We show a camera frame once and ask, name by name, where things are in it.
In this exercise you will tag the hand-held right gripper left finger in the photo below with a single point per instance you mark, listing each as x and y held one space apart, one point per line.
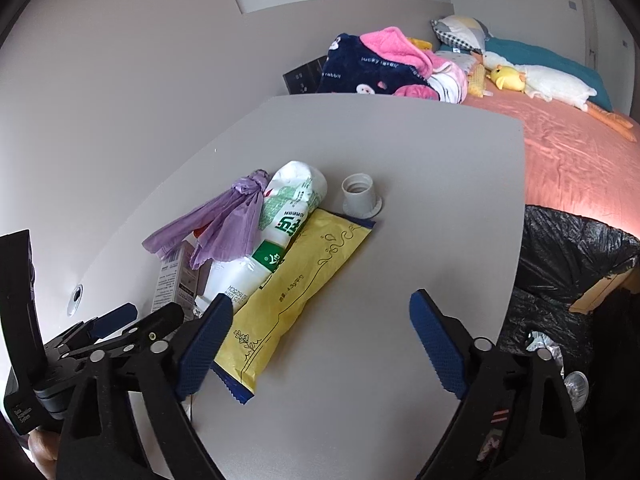
205 347

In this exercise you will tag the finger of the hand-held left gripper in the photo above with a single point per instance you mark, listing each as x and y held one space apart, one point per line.
150 327
115 320

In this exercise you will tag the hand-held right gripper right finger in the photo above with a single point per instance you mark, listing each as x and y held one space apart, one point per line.
437 347

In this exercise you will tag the grey box with barcode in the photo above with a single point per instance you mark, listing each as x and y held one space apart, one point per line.
172 280

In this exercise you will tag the silver foil wrapper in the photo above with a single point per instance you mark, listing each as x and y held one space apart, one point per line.
542 347

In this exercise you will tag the yellow snack packet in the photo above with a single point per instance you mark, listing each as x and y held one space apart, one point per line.
295 280

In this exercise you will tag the purple plastic bag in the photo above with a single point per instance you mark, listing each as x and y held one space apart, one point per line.
220 225

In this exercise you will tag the black bin bag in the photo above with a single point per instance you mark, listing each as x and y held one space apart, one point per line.
560 260

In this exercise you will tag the white bag with green print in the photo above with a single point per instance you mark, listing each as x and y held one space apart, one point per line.
285 200

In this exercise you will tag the white plastic cup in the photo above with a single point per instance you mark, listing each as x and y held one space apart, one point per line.
361 195

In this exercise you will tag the cardboard box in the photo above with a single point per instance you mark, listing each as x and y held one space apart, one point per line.
605 290

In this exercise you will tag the person's left hand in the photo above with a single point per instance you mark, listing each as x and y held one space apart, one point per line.
42 455

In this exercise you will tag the silver table grommet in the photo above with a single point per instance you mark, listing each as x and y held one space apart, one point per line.
75 297

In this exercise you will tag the pink bed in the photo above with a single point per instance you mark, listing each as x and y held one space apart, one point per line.
565 155

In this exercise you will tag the pink striped cloth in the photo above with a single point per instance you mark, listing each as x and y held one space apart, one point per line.
450 82

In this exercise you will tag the yellow corn plush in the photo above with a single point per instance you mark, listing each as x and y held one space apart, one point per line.
476 82

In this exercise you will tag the yellow duck plush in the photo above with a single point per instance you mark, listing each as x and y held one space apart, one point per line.
507 79

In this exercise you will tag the white goose plush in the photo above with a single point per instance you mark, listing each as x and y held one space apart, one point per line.
550 82

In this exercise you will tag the navy printed blanket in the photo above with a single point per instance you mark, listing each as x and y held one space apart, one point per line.
360 70

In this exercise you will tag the pink fleece cloth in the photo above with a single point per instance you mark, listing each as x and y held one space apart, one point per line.
400 47

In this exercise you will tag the teal pillow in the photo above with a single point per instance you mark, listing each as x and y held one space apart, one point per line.
545 57

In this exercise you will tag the checked pillow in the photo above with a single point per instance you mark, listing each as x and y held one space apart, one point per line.
460 32

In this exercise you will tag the black wall socket panel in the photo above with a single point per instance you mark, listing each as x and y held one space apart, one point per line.
305 76

